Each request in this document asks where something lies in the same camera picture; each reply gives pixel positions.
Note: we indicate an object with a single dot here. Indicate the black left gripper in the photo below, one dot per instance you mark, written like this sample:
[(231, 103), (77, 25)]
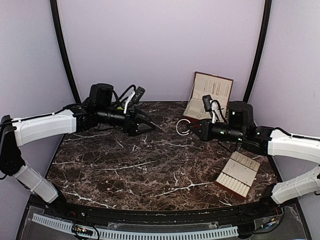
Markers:
[(131, 128)]

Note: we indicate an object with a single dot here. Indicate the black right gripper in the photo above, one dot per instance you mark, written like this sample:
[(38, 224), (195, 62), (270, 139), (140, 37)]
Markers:
[(205, 133)]

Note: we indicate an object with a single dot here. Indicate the beige jewelry tray insert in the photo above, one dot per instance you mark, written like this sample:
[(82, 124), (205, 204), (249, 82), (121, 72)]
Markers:
[(238, 175)]

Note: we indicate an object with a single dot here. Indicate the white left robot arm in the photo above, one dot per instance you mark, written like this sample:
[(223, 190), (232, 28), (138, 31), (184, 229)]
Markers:
[(103, 106)]

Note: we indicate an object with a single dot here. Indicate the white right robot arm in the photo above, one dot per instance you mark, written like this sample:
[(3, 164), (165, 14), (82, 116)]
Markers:
[(266, 141)]

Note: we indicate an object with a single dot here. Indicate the red wooden jewelry box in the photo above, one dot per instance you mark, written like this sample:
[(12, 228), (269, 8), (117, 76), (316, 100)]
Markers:
[(218, 87)]

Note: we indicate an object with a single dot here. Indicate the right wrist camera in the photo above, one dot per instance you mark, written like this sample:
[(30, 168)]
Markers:
[(214, 108)]

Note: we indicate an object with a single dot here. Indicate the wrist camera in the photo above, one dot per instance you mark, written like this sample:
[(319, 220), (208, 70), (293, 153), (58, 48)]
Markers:
[(133, 98), (214, 108)]

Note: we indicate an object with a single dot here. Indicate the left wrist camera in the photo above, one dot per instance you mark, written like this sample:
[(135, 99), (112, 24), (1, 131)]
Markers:
[(133, 98)]

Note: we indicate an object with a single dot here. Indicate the black front table rail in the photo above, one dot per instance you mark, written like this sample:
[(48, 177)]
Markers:
[(233, 215)]

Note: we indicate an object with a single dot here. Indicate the white slotted cable duct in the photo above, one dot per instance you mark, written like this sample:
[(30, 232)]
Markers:
[(121, 231)]

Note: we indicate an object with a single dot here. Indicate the black left frame post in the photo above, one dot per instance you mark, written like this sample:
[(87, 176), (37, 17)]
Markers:
[(63, 50)]

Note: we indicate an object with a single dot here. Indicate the black frame post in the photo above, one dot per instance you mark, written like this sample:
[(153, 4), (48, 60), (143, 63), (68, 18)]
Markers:
[(259, 50), (63, 50)]

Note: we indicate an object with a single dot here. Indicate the black right frame post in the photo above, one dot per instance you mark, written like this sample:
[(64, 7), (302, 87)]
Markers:
[(259, 50)]

